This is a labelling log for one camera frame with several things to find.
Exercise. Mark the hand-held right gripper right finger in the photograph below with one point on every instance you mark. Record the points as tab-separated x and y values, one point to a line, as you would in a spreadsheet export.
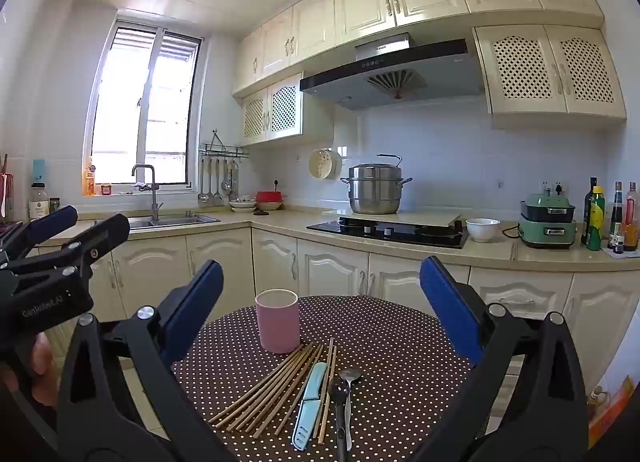
450	307

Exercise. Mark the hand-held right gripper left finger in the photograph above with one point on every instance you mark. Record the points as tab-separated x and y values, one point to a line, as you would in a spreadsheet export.
200	302

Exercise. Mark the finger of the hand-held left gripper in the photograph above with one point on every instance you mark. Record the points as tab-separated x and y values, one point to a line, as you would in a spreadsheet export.
50	223
100	238

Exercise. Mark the pink cup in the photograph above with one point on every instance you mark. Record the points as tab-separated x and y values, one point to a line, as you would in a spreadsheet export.
277	327

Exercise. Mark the bundle of wooden chopsticks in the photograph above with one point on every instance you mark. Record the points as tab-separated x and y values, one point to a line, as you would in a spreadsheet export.
265	392

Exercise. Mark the metal spoon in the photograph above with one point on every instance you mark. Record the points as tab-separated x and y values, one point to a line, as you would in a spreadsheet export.
351	375

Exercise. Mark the black spoon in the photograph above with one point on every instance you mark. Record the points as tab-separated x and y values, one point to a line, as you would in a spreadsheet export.
336	389

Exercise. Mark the light blue knife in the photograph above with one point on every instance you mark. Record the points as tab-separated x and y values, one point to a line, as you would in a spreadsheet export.
310	407

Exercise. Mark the person's left hand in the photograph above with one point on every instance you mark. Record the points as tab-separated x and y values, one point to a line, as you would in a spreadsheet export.
44	357

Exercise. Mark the small dark green jar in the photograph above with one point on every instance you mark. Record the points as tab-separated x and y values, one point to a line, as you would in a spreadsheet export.
54	205

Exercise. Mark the large jar with white label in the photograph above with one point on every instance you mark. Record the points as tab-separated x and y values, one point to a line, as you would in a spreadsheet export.
39	202

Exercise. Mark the orange dish soap bottle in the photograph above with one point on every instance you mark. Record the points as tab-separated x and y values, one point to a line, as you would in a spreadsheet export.
89	182

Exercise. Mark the metal faucet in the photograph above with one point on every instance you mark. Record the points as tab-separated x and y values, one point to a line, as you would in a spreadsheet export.
155	197

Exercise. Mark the stainless steel sink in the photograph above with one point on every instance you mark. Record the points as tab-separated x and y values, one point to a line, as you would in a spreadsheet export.
170	221

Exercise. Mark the brown polka dot tablecloth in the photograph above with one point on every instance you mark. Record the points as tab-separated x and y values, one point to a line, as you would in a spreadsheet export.
400	367

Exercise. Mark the white bowl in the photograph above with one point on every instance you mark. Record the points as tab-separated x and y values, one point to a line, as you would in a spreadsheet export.
482	231

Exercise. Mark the stack of white dishes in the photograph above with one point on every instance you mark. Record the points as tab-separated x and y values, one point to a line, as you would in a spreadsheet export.
242	204

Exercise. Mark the hanging metal ladle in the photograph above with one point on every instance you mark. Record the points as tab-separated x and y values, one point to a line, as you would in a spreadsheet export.
202	182

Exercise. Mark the green electric cooker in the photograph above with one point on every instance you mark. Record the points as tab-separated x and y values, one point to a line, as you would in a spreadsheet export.
545	234

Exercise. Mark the hanging metal spatula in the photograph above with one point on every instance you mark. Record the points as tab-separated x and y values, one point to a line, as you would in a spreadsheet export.
218	182

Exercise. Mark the hanging metal skimmer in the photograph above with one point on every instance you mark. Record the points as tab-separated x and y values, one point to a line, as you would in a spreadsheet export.
227	177

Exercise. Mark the stainless steel steamer pot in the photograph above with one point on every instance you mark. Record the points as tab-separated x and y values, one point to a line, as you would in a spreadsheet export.
375	192

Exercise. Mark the kitchen window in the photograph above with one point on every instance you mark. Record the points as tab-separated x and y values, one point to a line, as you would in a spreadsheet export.
145	107

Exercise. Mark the green yellow bottle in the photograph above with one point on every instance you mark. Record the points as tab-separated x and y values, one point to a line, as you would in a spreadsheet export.
596	227

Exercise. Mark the dark oil bottle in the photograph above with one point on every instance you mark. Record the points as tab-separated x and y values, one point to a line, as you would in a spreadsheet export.
590	202

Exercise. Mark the round cream steamer tray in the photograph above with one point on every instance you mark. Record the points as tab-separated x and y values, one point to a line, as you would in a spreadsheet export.
322	163

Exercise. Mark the dark sauce bottle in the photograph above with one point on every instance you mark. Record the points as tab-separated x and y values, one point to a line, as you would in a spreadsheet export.
616	214

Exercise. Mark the orange printed package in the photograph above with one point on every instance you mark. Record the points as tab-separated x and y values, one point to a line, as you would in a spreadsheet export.
617	407

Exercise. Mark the orange red sauce bottle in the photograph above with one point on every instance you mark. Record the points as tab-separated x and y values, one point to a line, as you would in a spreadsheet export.
631	217

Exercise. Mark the cream lattice door cabinet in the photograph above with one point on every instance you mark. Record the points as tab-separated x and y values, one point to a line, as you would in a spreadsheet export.
525	67
282	109

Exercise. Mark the grey range hood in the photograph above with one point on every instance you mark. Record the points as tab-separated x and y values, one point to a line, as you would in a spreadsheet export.
390	77

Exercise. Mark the wall utensil rack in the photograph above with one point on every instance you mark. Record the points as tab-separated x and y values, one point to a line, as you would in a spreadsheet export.
222	152

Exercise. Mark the double wall socket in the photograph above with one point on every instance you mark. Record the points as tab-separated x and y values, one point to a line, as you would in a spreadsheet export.
557	187

